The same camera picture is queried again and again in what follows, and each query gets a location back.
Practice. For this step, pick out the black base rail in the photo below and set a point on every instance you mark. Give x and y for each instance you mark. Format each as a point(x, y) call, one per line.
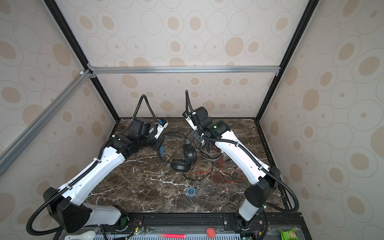
point(139, 226)

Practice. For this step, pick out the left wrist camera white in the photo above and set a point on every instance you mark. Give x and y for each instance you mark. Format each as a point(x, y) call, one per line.
point(162, 124)

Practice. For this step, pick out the blue tape roll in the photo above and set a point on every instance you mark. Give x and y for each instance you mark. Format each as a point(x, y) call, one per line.
point(191, 192)

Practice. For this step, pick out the green snack packet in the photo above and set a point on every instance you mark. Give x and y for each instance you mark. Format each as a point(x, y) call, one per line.
point(289, 235)

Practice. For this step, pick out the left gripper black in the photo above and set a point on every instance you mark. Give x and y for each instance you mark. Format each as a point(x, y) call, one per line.
point(160, 141)

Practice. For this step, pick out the horizontal aluminium rail back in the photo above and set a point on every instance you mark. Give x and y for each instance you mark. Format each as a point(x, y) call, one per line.
point(185, 70)

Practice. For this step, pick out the red ball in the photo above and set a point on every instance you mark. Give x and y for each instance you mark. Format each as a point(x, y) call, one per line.
point(211, 233)

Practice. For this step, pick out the diagonal aluminium rail left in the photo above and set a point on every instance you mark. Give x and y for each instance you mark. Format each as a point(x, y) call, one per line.
point(28, 135)

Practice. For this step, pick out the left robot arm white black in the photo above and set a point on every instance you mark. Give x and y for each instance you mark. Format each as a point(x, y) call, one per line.
point(67, 206)

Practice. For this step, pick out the black headphones blue headband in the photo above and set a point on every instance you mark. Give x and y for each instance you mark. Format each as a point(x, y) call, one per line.
point(183, 157)

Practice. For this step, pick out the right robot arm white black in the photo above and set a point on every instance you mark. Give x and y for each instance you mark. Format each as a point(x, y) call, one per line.
point(263, 179)

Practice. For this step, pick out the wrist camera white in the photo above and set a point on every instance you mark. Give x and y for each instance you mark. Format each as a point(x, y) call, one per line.
point(189, 120)
point(162, 124)

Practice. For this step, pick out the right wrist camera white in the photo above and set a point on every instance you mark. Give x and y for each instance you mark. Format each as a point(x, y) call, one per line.
point(189, 120)

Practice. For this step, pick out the pink red pen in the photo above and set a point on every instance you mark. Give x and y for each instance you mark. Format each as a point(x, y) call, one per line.
point(172, 236)

